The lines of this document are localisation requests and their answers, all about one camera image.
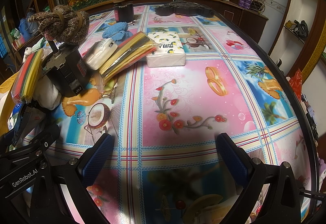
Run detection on dark jar with cork lid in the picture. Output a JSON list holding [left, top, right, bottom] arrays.
[[113, 0, 134, 23]]

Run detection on black electric motor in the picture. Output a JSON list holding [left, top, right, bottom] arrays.
[[42, 40, 91, 97]]

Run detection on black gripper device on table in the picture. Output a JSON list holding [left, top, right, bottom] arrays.
[[155, 0, 214, 18]]

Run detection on blue knitted cloth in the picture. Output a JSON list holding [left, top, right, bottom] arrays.
[[102, 22, 133, 45]]

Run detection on white tissue pack with label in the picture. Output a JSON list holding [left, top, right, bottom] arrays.
[[83, 38, 118, 70]]

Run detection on lemon print tissue pack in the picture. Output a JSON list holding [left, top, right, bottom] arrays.
[[146, 31, 186, 68]]

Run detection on white cloth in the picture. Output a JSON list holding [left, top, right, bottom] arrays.
[[33, 75, 62, 110]]

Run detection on thick colourful sponge pack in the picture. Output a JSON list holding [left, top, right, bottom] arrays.
[[11, 48, 43, 104]]

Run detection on orange plastic bag at right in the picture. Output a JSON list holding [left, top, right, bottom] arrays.
[[289, 69, 303, 101]]

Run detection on floral patterned tablecloth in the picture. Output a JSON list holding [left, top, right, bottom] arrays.
[[47, 5, 312, 223]]

